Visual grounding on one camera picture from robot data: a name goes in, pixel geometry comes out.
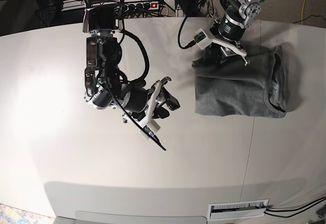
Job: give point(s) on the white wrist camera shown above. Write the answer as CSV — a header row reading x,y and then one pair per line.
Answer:
x,y
150,129
202,39

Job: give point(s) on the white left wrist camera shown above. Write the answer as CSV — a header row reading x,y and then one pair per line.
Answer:
x,y
202,39

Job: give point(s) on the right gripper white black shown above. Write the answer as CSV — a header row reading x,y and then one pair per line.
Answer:
x,y
157,97

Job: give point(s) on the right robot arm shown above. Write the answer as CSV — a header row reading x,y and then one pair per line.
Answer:
x,y
106,85

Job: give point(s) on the white table cable grommet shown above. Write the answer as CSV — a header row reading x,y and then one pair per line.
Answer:
x,y
237,210

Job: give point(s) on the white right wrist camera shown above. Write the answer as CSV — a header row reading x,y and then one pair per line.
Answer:
x,y
150,129

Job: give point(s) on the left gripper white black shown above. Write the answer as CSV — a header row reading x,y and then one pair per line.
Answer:
x,y
221,49

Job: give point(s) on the white power strip red switch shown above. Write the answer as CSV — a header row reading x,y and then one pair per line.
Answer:
x,y
146,7

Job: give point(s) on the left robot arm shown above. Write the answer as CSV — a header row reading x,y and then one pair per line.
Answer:
x,y
238,16

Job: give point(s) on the grey T-shirt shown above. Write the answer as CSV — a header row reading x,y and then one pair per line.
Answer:
x,y
259,89

